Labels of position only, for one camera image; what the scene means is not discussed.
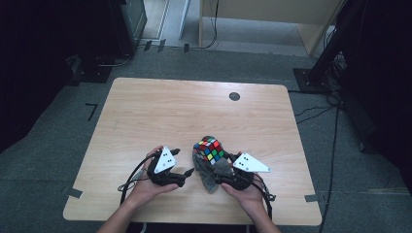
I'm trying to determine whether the black flat stand base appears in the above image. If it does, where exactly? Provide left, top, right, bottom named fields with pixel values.
left=66, top=53, right=114, bottom=86

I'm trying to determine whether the long black floor cable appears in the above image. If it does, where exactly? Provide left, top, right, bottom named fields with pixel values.
left=319, top=96, right=341, bottom=225

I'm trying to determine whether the short black floor cable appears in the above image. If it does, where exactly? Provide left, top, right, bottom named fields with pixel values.
left=293, top=105, right=335, bottom=118
left=295, top=107, right=338, bottom=126

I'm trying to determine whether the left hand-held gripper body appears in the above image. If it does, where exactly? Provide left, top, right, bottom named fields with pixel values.
left=147, top=146, right=188, bottom=188

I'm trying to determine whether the tangle of black cables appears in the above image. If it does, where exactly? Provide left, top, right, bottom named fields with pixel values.
left=324, top=51, right=348, bottom=108

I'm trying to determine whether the grey knitted cloth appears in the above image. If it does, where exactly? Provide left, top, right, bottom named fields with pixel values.
left=191, top=135, right=236, bottom=194

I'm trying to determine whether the looped black floor cable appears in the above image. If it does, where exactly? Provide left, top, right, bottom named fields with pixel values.
left=95, top=51, right=134, bottom=68

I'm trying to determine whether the multicoloured puzzle cube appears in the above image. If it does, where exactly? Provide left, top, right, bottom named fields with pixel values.
left=192, top=136, right=225, bottom=166

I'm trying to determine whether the person's right hand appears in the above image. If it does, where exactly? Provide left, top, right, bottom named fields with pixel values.
left=221, top=173, right=270, bottom=221

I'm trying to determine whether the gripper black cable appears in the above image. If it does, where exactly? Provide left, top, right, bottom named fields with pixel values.
left=251, top=174, right=277, bottom=221
left=118, top=151, right=160, bottom=207

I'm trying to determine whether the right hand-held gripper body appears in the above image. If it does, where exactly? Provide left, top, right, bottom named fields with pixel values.
left=222, top=151, right=272, bottom=191

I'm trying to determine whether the hanging black cable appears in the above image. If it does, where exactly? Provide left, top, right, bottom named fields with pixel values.
left=193, top=0, right=220, bottom=50

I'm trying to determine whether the light wooden cabinet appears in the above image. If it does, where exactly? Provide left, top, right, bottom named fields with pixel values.
left=198, top=0, right=345, bottom=56

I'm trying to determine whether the black curtain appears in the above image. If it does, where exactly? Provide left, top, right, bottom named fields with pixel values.
left=336, top=0, right=412, bottom=190
left=0, top=0, right=121, bottom=153

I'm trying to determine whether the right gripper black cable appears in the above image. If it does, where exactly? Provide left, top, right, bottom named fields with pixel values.
left=251, top=174, right=277, bottom=221

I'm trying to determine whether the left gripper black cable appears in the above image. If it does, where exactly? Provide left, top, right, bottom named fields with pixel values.
left=118, top=151, right=160, bottom=207

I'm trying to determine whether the black cabinet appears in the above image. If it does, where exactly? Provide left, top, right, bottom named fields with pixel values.
left=108, top=0, right=149, bottom=58

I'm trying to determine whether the black metal stand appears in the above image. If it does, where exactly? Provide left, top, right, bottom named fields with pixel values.
left=292, top=0, right=361, bottom=95

